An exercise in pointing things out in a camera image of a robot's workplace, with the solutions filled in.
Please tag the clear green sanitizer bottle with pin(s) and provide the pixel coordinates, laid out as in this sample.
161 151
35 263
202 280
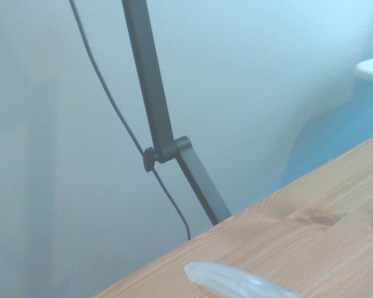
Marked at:
236 281

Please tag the black jointed camera stand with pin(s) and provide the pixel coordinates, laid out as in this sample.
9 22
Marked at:
152 93

